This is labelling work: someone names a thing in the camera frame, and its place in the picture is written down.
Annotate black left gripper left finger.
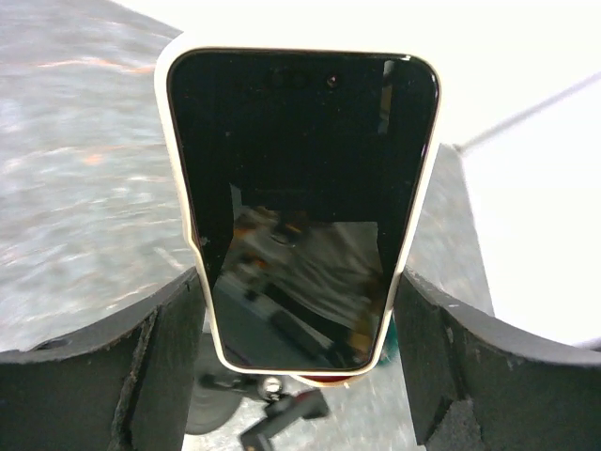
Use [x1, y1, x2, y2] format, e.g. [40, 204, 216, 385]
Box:
[1, 269, 205, 450]

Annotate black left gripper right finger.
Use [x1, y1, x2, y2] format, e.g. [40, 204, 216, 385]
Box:
[394, 271, 600, 450]

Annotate red round tray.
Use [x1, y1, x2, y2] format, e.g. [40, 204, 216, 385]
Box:
[292, 375, 358, 388]

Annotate black phone stand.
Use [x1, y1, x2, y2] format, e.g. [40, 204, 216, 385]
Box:
[185, 342, 331, 451]

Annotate green mug white inside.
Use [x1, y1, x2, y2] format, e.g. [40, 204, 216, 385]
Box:
[378, 324, 398, 365]

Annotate smartphone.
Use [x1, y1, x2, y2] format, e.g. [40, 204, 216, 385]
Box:
[154, 34, 440, 377]

